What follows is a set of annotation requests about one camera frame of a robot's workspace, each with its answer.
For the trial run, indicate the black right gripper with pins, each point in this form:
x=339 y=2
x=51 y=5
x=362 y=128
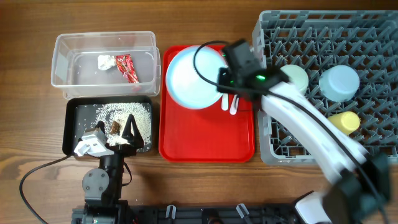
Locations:
x=221 y=86

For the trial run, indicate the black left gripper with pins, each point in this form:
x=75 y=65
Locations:
x=128 y=150

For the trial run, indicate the rice and food scraps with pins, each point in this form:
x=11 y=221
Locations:
x=119 y=113

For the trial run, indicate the light blue plate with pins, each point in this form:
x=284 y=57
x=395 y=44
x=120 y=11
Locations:
x=183 y=80

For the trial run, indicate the red snack wrapper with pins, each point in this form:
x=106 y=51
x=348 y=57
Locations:
x=125 y=65

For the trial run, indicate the white tissue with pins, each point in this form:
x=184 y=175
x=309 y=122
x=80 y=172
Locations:
x=106 y=62

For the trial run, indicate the mint green bowl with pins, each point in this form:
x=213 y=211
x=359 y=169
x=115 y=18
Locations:
x=297 y=76

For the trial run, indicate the light blue bowl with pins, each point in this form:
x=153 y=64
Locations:
x=339 y=83

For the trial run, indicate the yellow plastic cup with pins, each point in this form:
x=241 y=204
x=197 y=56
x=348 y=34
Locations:
x=347 y=122

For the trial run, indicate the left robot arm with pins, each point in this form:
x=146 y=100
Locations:
x=103 y=185

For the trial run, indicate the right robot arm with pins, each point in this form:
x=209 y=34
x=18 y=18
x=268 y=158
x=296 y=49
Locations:
x=360 y=182

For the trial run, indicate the black waste tray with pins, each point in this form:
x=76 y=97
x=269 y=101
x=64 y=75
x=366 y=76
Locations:
x=81 y=115

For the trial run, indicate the grey dishwasher rack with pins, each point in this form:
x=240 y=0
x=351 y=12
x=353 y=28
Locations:
x=319 y=40

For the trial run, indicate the white plastic spoon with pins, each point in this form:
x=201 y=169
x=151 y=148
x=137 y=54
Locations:
x=225 y=102

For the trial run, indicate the white plastic fork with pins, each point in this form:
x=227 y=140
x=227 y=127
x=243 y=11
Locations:
x=234 y=106

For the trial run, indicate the red serving tray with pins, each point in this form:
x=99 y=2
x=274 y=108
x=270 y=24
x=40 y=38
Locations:
x=208 y=135

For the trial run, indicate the clear plastic bin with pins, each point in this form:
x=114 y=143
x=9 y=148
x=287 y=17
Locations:
x=75 y=64

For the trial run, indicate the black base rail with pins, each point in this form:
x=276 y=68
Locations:
x=202 y=214

